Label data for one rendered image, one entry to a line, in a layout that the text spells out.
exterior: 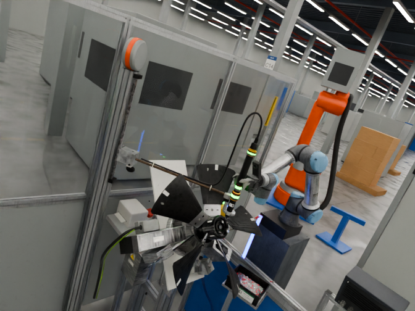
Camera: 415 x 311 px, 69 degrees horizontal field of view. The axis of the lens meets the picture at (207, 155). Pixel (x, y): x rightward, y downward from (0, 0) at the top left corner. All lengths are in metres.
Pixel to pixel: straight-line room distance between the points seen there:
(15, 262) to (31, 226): 0.24
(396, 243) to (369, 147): 6.49
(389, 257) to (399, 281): 0.20
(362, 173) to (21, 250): 8.66
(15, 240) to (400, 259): 2.90
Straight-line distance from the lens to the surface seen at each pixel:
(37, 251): 2.12
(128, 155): 1.69
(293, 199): 2.24
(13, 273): 2.18
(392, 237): 3.19
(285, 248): 2.23
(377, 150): 9.46
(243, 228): 1.75
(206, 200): 1.65
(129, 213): 1.97
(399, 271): 3.25
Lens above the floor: 1.97
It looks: 17 degrees down
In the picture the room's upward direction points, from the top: 19 degrees clockwise
